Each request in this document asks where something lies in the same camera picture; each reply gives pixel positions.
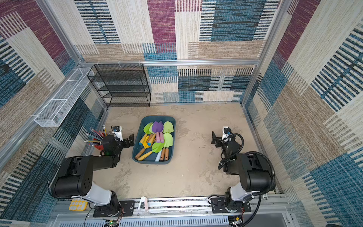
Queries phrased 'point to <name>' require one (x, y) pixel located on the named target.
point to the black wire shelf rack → (122, 85)
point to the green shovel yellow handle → (156, 147)
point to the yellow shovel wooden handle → (141, 143)
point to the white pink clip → (143, 204)
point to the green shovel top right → (168, 127)
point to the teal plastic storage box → (149, 159)
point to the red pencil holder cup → (100, 135)
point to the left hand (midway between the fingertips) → (127, 134)
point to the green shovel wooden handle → (149, 137)
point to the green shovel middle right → (168, 142)
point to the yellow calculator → (78, 205)
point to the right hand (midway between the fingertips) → (221, 132)
